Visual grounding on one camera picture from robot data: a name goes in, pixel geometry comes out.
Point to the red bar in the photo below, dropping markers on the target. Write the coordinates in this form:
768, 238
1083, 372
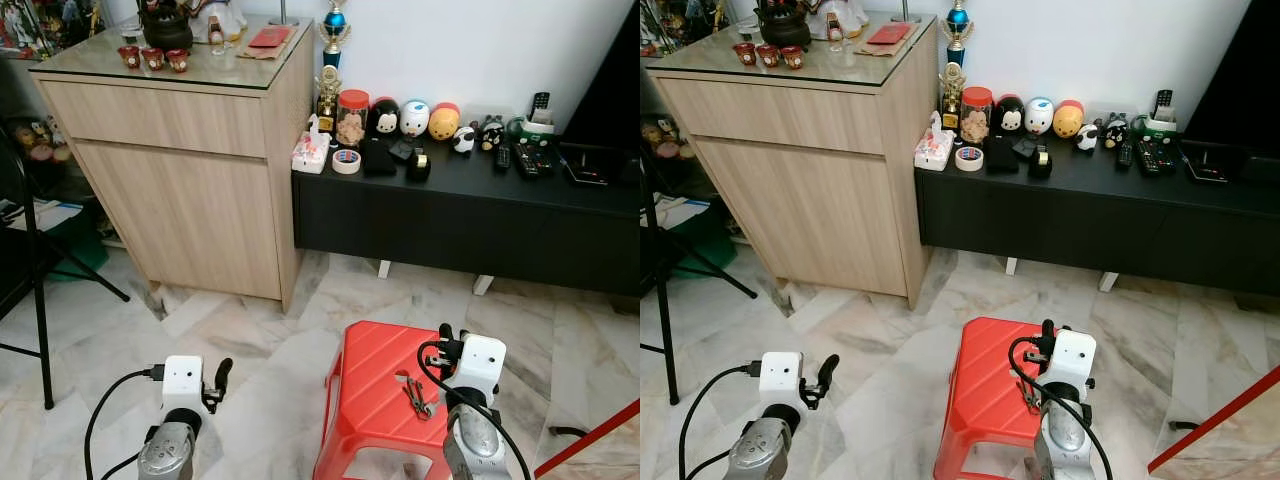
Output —
1215, 418
590, 436

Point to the black flat tray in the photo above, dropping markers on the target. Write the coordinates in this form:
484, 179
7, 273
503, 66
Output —
585, 165
1206, 163

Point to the white tissue box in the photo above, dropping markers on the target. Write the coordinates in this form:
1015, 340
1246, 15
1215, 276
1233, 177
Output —
309, 152
932, 150

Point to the black tape dispenser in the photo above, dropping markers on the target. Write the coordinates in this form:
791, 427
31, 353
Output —
418, 166
1040, 163

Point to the black mouse plush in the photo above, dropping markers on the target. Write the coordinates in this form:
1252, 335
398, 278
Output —
384, 120
1009, 117

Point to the black low console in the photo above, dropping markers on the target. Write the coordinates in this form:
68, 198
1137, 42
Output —
450, 225
1080, 220

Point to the red packet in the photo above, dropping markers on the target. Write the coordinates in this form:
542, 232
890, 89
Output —
270, 38
889, 34

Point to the white tape roll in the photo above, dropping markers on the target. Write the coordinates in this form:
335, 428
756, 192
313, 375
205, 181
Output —
969, 159
346, 162

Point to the white porcelain figurine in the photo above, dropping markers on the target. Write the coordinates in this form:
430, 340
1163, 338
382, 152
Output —
840, 16
220, 18

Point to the small gold trophy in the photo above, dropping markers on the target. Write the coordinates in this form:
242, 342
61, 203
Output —
327, 100
951, 97

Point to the metal key bunch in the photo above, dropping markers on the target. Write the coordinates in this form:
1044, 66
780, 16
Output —
414, 395

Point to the black white toy figure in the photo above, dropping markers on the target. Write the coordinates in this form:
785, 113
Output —
491, 133
1115, 131

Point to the black tripod stand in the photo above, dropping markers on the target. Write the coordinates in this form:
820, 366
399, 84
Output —
667, 330
40, 320

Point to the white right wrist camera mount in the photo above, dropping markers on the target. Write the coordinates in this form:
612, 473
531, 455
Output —
482, 365
1072, 360

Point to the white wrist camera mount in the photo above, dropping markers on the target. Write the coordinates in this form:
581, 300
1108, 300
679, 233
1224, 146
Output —
780, 378
482, 365
183, 380
1072, 360

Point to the black remote control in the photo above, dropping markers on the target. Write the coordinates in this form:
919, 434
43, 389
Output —
527, 160
1150, 158

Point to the white round plush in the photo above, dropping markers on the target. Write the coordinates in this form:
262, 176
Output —
415, 120
1039, 117

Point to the light wooden cabinet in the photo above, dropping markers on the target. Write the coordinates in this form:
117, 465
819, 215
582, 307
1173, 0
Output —
190, 190
800, 190

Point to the red plastic stool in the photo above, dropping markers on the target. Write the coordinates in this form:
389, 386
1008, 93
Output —
990, 375
375, 375

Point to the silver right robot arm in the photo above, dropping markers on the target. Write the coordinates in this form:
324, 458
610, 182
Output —
475, 450
1065, 440

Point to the black television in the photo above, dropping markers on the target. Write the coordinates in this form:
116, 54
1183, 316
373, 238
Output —
1240, 80
612, 80

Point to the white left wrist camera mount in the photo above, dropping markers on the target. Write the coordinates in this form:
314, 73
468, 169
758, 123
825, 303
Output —
183, 380
780, 378

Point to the blue ball trophy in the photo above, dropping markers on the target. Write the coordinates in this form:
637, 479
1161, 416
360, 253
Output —
958, 22
334, 25

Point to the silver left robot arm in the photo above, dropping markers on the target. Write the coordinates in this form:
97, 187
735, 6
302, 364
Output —
757, 452
165, 455

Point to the black pouch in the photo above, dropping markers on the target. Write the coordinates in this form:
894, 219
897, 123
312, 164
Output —
1001, 157
379, 160

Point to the yellow round plush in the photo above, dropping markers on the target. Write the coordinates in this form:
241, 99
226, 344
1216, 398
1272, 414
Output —
1068, 121
445, 123

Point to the small panda plush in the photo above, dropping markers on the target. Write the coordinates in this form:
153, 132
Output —
1087, 137
464, 140

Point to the red lidded snack jar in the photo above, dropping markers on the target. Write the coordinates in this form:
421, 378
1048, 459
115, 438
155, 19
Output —
976, 118
352, 122

